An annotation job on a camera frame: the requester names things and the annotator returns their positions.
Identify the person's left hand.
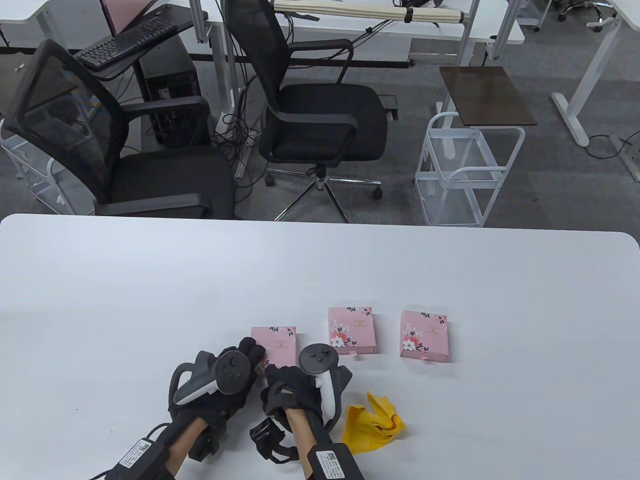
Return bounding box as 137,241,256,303
170,336,266,442

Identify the person's right hand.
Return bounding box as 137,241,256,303
261,364,335,430

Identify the pink floral gift box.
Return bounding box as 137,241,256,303
250,326,298,367

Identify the yellow cleaning cloth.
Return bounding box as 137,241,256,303
341,391,406,455

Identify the pink floral box sleeve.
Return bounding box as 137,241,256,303
399,310,450,364

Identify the person's left forearm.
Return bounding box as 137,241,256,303
165,417,208,476

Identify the person's right forearm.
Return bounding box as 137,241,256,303
285,407,318,456

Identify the black labelled forearm box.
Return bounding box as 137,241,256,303
105,437,176,480
306,443,366,480

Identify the grey hand controller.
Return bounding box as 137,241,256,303
168,350,252,411
298,342,353,430

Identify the black mesh office chair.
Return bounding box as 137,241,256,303
2,39,239,220

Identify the black chair chrome base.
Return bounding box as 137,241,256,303
223,0,390,224

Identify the black computer tower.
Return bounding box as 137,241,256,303
137,36,213,149

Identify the dark brown wooden board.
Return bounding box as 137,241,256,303
439,66,538,127

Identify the black keyboard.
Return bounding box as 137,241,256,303
75,17,180,71

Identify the rolled beige mat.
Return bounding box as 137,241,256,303
272,0,466,25

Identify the black keyboard tray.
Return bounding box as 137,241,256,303
75,6,196,82

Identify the white desk foot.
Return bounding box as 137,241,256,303
609,134,640,182

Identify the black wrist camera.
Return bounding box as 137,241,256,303
189,425,223,462
250,416,299,465

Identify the black glove cable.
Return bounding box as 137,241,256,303
97,422,173,480

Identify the white wire cart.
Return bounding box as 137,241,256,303
0,120,76,216
414,112,526,228

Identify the tangle of black cables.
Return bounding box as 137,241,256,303
215,60,266,201

